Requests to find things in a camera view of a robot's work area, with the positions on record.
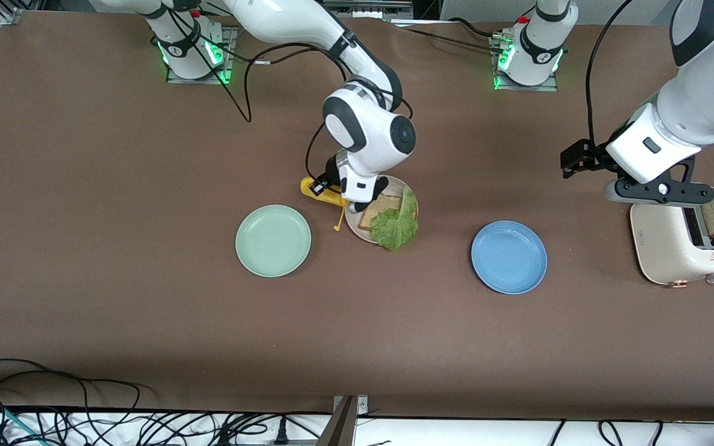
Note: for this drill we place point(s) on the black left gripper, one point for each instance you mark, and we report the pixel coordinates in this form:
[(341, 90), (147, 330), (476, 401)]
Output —
[(587, 157)]

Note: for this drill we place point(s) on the cream white toaster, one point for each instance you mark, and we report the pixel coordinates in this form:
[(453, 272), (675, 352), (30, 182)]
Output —
[(664, 244)]

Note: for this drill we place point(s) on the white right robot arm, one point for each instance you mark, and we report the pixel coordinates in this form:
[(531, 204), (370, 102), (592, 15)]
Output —
[(363, 130)]

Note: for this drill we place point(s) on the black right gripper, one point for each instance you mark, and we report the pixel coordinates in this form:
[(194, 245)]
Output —
[(332, 171)]

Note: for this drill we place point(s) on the beige plate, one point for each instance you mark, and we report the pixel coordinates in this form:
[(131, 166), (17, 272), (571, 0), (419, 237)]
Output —
[(363, 236)]

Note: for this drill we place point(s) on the blue plate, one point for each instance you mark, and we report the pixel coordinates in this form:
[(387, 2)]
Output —
[(509, 257)]

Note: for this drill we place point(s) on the metal equipment frame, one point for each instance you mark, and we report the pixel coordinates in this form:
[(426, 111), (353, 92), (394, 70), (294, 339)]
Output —
[(366, 7)]

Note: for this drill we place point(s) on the grey metal mounting bracket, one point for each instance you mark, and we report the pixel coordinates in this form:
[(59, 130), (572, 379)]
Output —
[(351, 406)]

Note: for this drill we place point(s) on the mint green plate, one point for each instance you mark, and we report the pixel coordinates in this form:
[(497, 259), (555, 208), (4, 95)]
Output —
[(273, 241)]

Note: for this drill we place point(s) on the green lettuce leaf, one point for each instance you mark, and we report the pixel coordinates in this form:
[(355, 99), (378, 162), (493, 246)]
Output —
[(397, 229)]

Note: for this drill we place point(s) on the black power plug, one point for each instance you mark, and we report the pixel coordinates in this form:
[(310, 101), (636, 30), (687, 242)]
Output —
[(281, 430)]

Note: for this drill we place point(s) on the yellow mustard squeeze bottle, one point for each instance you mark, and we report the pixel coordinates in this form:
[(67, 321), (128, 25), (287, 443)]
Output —
[(335, 199)]

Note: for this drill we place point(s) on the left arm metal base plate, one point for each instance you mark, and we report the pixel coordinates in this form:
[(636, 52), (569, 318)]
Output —
[(552, 85)]

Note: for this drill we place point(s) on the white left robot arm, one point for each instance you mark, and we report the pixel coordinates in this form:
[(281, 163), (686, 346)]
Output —
[(691, 105)]

